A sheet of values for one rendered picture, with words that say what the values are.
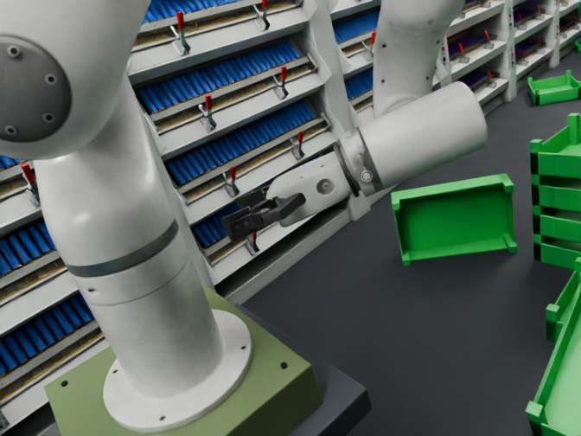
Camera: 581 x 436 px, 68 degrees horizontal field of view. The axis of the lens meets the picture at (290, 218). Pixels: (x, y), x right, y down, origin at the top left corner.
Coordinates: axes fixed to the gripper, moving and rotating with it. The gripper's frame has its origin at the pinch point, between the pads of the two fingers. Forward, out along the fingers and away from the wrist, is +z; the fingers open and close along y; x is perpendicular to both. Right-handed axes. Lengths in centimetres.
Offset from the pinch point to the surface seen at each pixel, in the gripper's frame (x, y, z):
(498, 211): -41, 64, -45
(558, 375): -51, 13, -34
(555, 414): -54, 7, -30
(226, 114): 14, 62, 11
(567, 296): -52, 34, -46
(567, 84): -48, 202, -132
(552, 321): -49, 24, -39
